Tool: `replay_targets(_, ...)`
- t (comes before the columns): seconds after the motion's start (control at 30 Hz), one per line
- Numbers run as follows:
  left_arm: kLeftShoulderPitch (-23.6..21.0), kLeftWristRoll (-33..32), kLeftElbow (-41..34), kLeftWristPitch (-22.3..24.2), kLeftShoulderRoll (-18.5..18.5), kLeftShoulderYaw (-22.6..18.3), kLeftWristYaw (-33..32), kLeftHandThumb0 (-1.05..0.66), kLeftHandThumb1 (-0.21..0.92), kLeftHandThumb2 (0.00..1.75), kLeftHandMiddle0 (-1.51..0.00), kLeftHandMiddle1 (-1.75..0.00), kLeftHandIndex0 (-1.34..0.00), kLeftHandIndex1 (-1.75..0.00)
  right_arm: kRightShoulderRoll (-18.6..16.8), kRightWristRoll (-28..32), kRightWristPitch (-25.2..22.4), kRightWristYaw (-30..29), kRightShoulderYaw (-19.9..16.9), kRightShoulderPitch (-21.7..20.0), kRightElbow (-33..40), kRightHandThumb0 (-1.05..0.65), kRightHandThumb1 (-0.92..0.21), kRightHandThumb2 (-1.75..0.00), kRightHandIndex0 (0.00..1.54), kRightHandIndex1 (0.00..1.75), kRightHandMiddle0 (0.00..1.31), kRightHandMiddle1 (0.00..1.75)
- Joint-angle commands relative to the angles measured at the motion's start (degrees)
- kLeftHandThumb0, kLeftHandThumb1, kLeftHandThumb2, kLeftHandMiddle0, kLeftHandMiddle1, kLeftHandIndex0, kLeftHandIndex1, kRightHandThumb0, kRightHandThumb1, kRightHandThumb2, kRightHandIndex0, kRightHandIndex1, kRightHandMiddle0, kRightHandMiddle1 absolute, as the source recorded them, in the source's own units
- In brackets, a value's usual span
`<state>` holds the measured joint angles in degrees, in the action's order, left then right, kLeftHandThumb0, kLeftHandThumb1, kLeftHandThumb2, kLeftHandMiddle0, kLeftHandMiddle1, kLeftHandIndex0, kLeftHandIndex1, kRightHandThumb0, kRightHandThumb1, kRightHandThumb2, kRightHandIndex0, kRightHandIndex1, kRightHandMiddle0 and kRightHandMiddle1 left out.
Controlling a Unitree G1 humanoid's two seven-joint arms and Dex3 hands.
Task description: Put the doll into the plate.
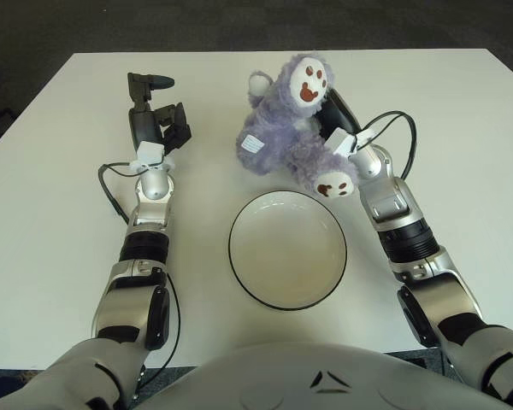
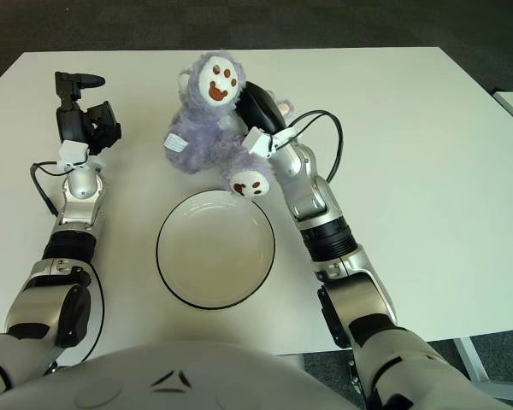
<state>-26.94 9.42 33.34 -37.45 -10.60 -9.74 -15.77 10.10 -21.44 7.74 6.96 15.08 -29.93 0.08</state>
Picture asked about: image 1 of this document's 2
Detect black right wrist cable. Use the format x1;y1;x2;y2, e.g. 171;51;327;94
357;110;417;180

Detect grey robot torso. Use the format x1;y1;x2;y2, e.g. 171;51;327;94
140;341;492;410

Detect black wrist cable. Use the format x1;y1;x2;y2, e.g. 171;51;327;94
97;161;144;226
357;110;417;180

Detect white plate with black rim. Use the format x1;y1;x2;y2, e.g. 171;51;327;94
227;190;349;311

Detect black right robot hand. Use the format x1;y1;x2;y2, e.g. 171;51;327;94
315;88;363;144

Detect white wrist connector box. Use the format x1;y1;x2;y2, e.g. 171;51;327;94
324;130;375;158
130;141;174;174

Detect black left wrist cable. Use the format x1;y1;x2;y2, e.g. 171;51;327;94
97;161;144;226

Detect white right wrist connector box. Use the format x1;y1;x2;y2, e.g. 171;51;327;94
324;130;375;158

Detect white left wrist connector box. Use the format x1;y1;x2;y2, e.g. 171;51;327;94
130;141;174;174

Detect purple plush bunny doll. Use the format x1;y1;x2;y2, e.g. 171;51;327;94
233;50;361;201

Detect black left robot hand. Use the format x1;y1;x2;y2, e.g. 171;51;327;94
127;71;193;157

